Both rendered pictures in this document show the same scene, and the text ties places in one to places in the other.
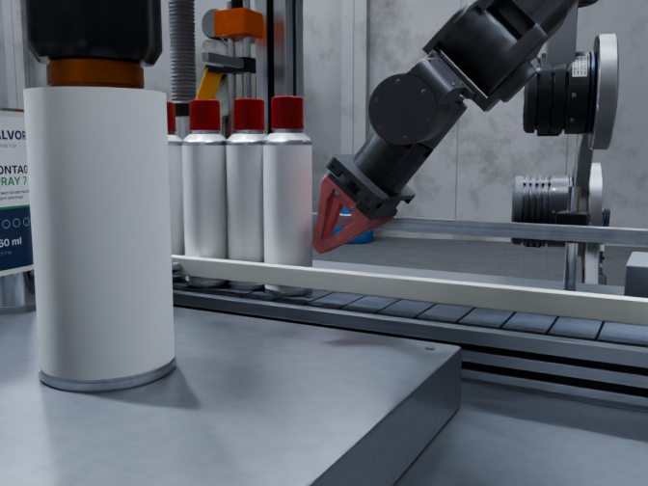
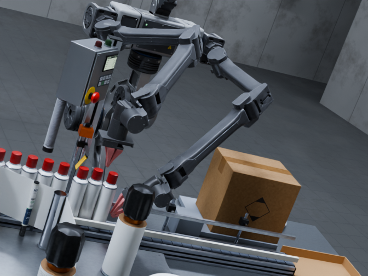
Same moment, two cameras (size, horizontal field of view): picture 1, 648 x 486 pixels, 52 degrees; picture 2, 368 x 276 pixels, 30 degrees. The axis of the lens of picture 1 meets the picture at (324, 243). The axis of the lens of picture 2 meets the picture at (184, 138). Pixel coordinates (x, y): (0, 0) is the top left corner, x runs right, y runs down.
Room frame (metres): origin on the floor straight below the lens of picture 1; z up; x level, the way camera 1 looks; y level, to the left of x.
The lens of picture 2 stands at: (-0.84, 1.49, 1.95)
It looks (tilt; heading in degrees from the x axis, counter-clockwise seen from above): 18 degrees down; 312
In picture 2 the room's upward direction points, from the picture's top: 19 degrees clockwise
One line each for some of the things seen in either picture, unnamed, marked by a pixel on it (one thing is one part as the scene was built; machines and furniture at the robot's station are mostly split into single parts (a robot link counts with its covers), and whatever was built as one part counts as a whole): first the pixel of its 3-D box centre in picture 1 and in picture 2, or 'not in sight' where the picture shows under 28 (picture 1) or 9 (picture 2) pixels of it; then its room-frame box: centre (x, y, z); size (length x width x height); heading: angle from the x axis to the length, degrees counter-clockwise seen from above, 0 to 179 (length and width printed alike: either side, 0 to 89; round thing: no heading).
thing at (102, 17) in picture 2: not in sight; (105, 27); (1.19, -0.15, 1.45); 0.09 x 0.08 x 0.12; 73
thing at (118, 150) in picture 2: not in sight; (107, 151); (0.58, 0.21, 1.23); 0.07 x 0.07 x 0.09; 65
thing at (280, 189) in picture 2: not in sight; (246, 195); (0.66, -0.66, 0.99); 0.30 x 0.24 x 0.27; 62
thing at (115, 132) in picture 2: not in sight; (118, 131); (0.57, 0.20, 1.30); 0.10 x 0.07 x 0.07; 65
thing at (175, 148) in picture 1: (163, 192); (57, 191); (0.77, 0.19, 0.98); 0.05 x 0.05 x 0.20
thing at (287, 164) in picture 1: (287, 196); (105, 200); (0.70, 0.04, 0.98); 0.05 x 0.05 x 0.20
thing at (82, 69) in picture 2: not in sight; (88, 72); (0.85, 0.14, 1.38); 0.17 x 0.10 x 0.19; 117
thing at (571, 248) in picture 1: (568, 272); (168, 220); (0.64, -0.24, 0.91); 0.07 x 0.03 x 0.17; 152
